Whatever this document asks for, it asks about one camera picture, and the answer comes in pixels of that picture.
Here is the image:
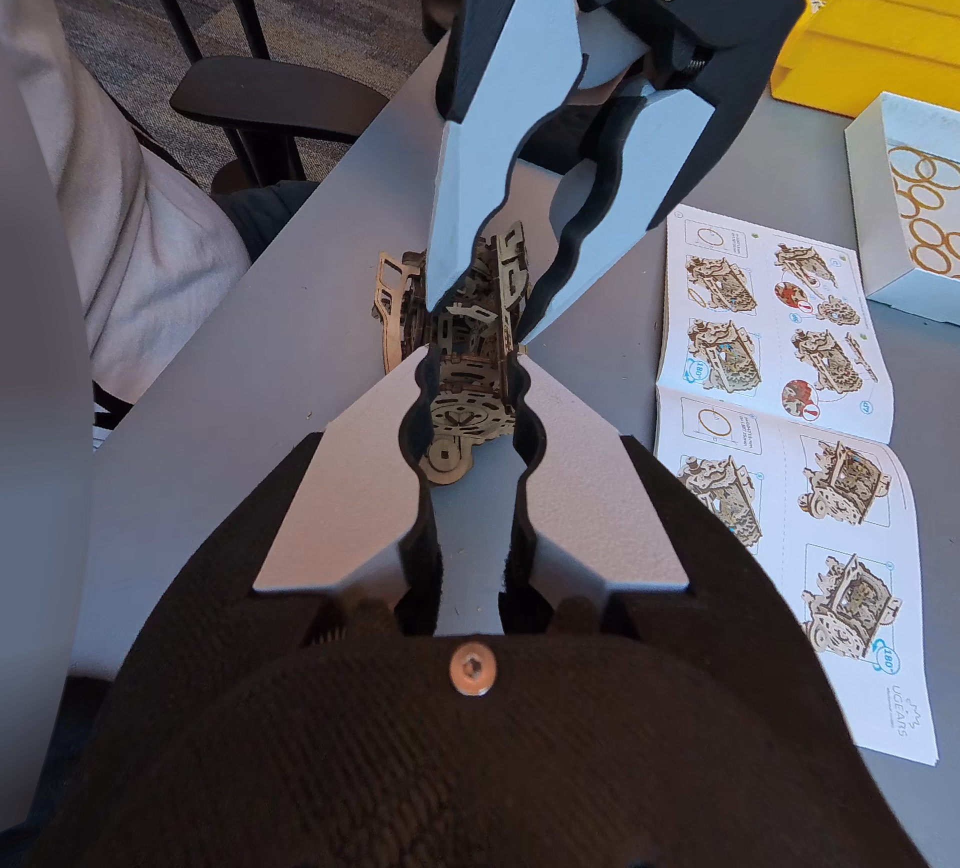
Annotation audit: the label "person in grey hoodie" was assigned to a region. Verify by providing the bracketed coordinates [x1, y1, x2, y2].
[0, 0, 252, 404]

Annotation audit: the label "white cardboard box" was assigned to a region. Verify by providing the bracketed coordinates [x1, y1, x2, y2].
[845, 91, 960, 327]

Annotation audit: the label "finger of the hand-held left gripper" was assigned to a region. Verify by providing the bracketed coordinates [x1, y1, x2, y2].
[426, 0, 590, 314]
[516, 90, 716, 344]

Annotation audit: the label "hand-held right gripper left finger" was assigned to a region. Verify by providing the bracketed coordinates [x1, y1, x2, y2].
[252, 345, 444, 635]

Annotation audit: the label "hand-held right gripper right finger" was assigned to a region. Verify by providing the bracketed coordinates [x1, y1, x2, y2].
[501, 350, 691, 635]

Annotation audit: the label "pile of tan rubber bands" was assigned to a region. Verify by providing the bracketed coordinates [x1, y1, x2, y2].
[888, 144, 960, 277]

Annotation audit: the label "person's dark trousers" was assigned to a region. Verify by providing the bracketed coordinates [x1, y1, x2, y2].
[217, 179, 320, 262]

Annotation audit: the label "white instruction booklet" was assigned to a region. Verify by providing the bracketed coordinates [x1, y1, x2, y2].
[654, 204, 940, 766]

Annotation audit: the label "grey desk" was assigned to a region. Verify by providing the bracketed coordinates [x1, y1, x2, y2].
[71, 31, 960, 868]

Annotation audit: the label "black office chair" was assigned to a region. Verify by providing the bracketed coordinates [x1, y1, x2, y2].
[171, 55, 391, 194]

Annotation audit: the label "yellow plastic bin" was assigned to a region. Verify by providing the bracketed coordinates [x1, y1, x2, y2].
[771, 0, 960, 119]

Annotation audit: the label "wooden mechanical model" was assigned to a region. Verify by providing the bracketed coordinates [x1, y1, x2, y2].
[372, 221, 532, 487]

